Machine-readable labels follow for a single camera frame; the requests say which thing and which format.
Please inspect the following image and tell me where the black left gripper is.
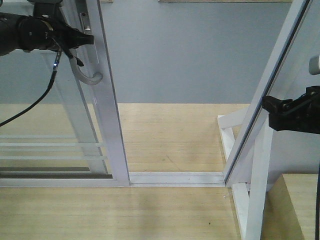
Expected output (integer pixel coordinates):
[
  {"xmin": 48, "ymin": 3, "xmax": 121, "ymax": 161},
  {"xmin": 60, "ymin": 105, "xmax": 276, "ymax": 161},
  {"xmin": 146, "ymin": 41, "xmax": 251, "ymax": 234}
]
[{"xmin": 46, "ymin": 18, "xmax": 94, "ymax": 58}]

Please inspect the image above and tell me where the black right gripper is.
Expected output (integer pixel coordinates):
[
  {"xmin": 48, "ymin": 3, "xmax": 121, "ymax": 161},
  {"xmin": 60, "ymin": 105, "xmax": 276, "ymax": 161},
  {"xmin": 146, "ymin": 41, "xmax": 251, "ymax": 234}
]
[{"xmin": 262, "ymin": 86, "xmax": 320, "ymax": 134}]

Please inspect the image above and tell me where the grey curved door handle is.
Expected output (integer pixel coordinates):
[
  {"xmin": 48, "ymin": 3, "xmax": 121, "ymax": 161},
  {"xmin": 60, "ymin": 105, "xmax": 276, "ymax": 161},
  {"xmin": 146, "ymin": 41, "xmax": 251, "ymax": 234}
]
[{"xmin": 69, "ymin": 56, "xmax": 103, "ymax": 86}]

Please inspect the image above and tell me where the sliding transparent glass door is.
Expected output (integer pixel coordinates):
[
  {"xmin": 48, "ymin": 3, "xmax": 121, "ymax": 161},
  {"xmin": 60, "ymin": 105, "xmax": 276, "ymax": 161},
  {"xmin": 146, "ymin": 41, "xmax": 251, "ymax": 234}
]
[{"xmin": 0, "ymin": 0, "xmax": 130, "ymax": 187}]

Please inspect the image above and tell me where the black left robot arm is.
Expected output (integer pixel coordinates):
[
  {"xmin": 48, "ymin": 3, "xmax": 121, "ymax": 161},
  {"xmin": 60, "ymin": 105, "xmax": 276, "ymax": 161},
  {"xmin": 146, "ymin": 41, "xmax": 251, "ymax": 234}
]
[{"xmin": 0, "ymin": 0, "xmax": 94, "ymax": 59}]

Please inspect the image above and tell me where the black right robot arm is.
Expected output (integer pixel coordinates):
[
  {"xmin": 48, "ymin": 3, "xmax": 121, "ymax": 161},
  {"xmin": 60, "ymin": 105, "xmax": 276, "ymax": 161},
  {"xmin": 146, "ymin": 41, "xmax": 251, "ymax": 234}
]
[{"xmin": 262, "ymin": 85, "xmax": 320, "ymax": 134}]

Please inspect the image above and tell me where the fixed glass door panel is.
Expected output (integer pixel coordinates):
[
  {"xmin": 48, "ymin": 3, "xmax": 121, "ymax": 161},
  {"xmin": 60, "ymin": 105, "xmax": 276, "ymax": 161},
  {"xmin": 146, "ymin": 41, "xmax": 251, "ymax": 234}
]
[{"xmin": 0, "ymin": 45, "xmax": 110, "ymax": 178}]

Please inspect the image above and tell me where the white diagonal support brace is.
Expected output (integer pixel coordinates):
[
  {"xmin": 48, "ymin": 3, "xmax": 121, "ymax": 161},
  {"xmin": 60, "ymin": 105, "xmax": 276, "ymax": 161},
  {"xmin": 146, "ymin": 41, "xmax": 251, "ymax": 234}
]
[{"xmin": 217, "ymin": 107, "xmax": 273, "ymax": 240}]

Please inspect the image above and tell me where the light wooden box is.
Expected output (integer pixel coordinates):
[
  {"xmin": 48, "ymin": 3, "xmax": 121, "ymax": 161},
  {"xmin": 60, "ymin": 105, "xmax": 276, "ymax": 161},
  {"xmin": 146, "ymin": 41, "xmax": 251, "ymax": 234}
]
[{"xmin": 261, "ymin": 173, "xmax": 318, "ymax": 240}]

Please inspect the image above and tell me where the light wooden platform board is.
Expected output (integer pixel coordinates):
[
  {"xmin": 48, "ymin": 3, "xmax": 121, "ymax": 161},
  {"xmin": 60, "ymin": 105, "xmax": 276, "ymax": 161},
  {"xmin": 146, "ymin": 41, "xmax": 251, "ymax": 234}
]
[{"xmin": 0, "ymin": 103, "xmax": 246, "ymax": 240}]

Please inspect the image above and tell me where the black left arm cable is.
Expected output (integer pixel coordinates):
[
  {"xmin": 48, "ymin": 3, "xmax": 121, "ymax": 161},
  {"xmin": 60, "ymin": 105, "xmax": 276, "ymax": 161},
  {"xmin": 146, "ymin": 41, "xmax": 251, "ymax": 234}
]
[{"xmin": 0, "ymin": 51, "xmax": 63, "ymax": 127}]

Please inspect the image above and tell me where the white door outer frame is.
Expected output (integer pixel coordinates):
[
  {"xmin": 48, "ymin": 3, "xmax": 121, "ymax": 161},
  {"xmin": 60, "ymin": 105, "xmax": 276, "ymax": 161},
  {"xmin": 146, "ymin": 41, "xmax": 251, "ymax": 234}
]
[{"xmin": 0, "ymin": 0, "xmax": 313, "ymax": 189}]

